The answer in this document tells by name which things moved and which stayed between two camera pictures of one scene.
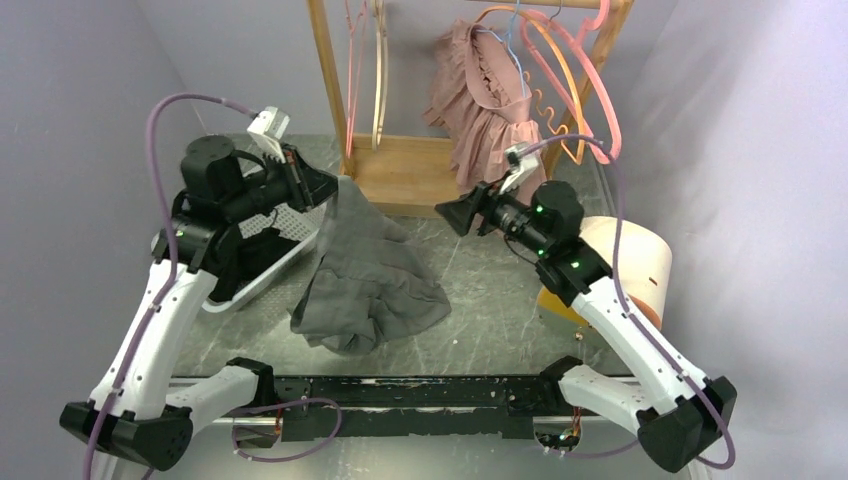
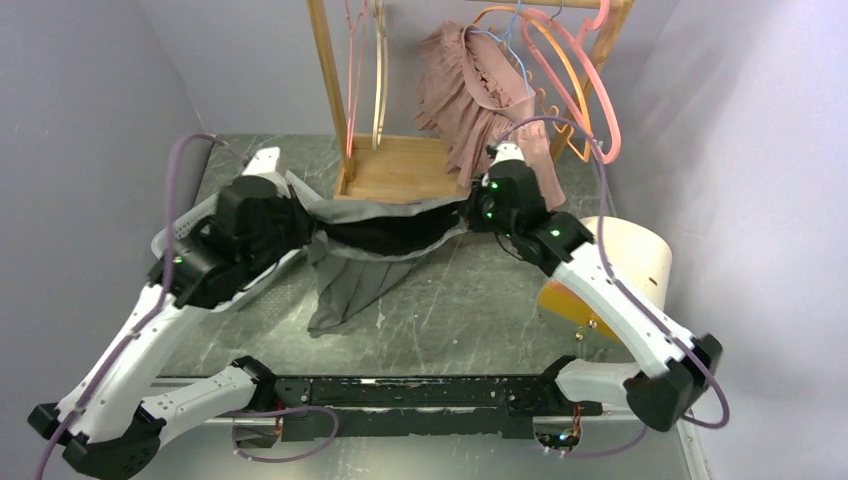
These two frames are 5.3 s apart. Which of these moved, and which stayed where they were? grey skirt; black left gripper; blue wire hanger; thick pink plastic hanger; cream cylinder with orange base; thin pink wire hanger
Moved: grey skirt; black left gripper
Stayed: blue wire hanger; thick pink plastic hanger; cream cylinder with orange base; thin pink wire hanger
